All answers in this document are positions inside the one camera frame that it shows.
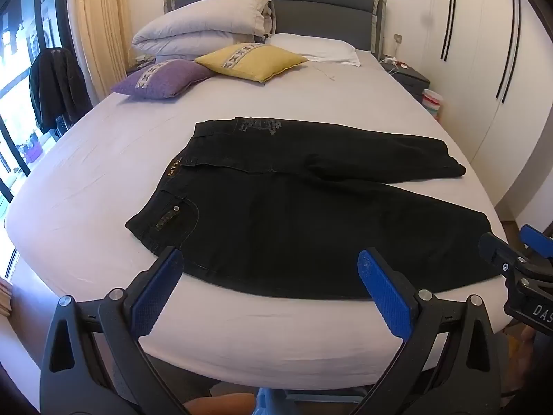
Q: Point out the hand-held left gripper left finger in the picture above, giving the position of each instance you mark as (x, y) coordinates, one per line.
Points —
(157, 287)

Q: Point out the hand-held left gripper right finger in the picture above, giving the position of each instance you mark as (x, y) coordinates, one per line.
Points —
(386, 287)

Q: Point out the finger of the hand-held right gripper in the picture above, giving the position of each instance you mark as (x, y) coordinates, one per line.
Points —
(535, 240)
(497, 250)

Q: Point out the black pants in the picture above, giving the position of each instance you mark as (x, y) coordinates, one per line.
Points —
(281, 224)

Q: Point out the bed with white sheet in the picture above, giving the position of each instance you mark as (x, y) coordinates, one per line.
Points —
(108, 173)

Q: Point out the striped round container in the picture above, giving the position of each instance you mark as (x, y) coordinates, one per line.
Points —
(432, 103)

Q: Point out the white wardrobe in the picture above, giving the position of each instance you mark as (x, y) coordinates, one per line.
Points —
(484, 73)

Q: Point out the purple flower pot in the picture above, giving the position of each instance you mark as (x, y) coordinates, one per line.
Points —
(33, 151)

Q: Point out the dark grey nightstand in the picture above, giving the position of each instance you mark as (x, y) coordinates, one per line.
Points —
(408, 80)

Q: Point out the purple cushion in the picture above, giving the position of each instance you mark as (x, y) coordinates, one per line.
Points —
(164, 80)

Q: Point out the black jacket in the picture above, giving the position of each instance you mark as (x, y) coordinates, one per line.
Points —
(56, 90)

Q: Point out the yellow cushion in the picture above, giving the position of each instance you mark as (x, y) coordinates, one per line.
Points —
(250, 62)

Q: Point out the white pillow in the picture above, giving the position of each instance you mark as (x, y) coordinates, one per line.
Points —
(315, 47)

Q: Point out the beige curtain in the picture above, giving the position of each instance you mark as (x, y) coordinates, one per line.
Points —
(101, 30)

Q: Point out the grey upholstered headboard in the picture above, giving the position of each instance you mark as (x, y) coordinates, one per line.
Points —
(319, 4)

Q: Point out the glass balcony door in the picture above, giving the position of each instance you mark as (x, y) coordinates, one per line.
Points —
(21, 30)

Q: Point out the wall switch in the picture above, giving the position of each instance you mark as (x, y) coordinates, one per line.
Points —
(398, 38)

